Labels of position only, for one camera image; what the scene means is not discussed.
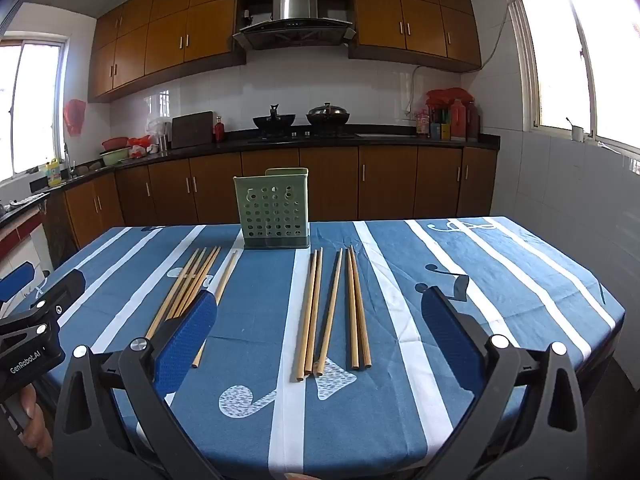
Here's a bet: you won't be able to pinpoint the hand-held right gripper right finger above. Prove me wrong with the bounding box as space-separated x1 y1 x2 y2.
421 285 590 480

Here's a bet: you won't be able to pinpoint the person's left hand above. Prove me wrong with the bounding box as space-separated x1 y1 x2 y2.
15 384 55 461

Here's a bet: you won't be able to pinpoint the wooden kitchen cabinets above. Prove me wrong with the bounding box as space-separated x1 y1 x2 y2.
42 145 498 251
87 0 483 104

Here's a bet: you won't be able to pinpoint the green perforated utensil holder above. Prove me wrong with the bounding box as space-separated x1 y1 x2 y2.
234 167 312 251

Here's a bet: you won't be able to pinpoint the blue striped tablecloth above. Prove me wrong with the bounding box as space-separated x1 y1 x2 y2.
50 216 626 480

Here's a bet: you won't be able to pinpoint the dark wooden cutting board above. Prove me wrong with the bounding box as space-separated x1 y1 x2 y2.
171 111 215 150

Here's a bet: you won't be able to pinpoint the large sliding window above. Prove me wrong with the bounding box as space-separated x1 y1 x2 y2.
502 0 640 161

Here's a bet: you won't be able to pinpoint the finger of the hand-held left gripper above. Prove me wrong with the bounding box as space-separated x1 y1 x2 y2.
22 268 87 319
0 262 37 303

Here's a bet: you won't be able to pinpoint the steel range hood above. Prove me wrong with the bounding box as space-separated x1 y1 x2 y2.
232 0 357 52

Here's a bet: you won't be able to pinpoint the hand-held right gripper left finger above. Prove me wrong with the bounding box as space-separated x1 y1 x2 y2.
52 289 226 480

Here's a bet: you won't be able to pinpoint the red plastic bag on hook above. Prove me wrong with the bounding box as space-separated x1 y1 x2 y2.
63 99 87 137

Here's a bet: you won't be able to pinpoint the white plastic bag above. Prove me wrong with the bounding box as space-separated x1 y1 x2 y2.
146 116 172 141

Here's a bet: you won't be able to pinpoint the green plastic basin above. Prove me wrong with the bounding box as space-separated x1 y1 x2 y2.
99 147 132 166

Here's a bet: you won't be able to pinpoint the black kitchen countertop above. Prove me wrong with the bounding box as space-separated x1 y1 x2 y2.
0 124 502 226

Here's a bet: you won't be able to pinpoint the wooden lower kitchen cabinets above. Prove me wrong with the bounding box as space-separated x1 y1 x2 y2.
42 145 498 251

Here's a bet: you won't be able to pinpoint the wooden upper kitchen cabinets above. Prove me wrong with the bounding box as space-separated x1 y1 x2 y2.
87 0 483 104

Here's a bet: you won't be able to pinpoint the large red plastic bag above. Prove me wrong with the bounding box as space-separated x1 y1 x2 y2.
426 87 475 108

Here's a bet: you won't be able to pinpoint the black wok with lid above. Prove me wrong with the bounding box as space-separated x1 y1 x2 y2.
306 102 351 127

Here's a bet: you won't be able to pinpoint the black wok with handle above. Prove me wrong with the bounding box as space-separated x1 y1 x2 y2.
252 105 297 136

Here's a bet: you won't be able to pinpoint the bunch of wooden chopsticks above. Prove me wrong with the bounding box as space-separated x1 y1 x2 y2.
145 245 240 370

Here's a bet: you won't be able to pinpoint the small kitchen window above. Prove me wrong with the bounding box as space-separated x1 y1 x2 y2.
0 35 68 181

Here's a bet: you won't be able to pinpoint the black gas stove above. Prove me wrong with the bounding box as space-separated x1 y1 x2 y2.
247 130 358 143

